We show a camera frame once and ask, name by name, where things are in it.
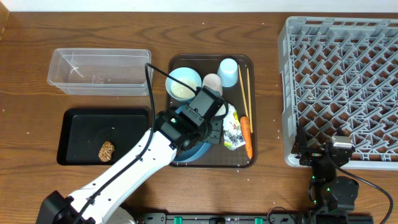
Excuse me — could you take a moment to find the pile of white rice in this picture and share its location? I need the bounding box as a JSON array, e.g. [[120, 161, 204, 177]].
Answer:
[[171, 78, 197, 100]]

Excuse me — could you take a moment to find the pink cup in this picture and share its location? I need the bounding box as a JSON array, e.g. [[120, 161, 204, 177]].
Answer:
[[202, 73, 223, 95]]

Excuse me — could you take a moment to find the light blue bowl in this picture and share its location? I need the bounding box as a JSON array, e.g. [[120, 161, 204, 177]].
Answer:
[[165, 67, 202, 101]]

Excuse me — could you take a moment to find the light blue cup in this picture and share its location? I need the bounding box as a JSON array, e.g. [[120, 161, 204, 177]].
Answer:
[[217, 58, 238, 88]]

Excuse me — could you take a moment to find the wooden chopstick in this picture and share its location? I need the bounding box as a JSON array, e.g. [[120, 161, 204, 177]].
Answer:
[[246, 68, 253, 133], [238, 64, 248, 117]]

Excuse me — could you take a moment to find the brown food scrap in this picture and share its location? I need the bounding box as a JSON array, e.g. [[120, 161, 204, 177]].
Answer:
[[98, 141, 115, 162]]

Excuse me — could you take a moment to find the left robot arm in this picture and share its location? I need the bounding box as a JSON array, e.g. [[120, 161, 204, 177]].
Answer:
[[37, 103, 229, 223]]

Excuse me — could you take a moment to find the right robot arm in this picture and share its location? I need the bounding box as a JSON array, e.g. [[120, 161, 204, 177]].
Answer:
[[292, 126, 359, 223]]

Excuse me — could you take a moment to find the grey dishwasher rack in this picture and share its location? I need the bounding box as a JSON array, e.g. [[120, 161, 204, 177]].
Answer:
[[277, 16, 397, 170]]

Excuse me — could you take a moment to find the black waste tray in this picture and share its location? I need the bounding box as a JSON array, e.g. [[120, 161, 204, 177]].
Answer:
[[57, 108, 149, 166]]

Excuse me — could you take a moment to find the crumpled foil wrapper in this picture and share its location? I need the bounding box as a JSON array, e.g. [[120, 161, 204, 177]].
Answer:
[[223, 104, 246, 151]]

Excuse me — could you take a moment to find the orange carrot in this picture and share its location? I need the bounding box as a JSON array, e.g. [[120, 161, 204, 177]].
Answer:
[[240, 116, 253, 159]]

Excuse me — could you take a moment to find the dark blue plate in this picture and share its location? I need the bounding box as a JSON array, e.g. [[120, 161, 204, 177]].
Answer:
[[172, 105, 214, 164]]

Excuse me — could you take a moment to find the dark brown serving tray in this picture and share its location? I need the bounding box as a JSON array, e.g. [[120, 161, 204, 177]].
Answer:
[[168, 54, 258, 169]]

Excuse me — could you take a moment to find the clear plastic bin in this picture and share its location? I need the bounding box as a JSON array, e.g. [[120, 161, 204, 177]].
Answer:
[[47, 48, 152, 96]]

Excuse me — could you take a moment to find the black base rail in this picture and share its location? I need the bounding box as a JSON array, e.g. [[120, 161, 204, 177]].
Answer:
[[136, 211, 374, 224]]

